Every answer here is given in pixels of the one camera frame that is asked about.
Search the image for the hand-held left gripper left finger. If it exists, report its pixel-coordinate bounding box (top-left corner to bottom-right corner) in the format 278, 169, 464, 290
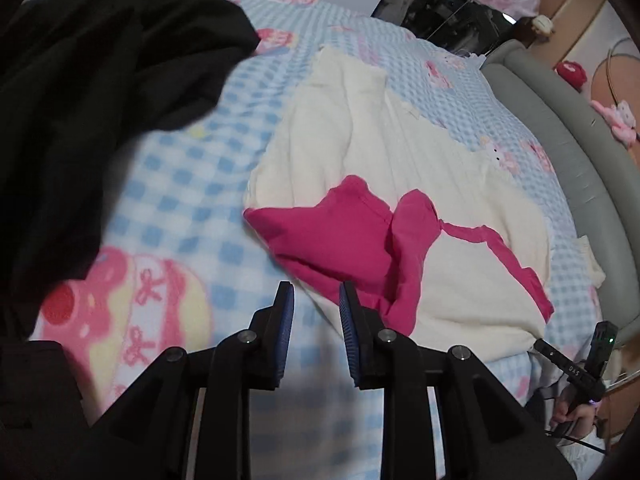
70, 281, 297, 480

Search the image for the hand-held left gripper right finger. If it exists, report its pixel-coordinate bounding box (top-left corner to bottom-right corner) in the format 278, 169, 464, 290
338, 281, 576, 480

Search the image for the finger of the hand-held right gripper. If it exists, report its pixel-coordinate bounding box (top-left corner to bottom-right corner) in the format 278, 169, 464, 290
533, 338, 569, 368

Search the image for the cream and pink sweater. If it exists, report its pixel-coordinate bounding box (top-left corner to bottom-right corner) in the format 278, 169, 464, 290
242, 45, 608, 366

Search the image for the person's right hand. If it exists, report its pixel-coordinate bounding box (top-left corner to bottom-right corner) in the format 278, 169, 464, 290
550, 385, 601, 442

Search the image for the blue checked printed blanket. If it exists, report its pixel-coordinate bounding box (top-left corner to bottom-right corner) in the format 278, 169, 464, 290
27, 0, 601, 480

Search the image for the pink plush toy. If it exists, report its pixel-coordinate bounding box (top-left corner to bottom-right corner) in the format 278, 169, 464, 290
590, 100, 640, 144

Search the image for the red plush toy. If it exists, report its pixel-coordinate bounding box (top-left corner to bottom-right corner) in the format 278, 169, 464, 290
556, 60, 590, 92

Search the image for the black garment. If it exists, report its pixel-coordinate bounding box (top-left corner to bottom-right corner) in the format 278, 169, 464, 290
0, 0, 262, 341

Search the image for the small white plush toy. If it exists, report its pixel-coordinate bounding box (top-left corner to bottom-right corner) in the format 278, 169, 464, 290
530, 14, 556, 38

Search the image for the dark glass cabinet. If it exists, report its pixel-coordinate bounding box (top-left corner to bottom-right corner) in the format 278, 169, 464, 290
372, 0, 523, 58

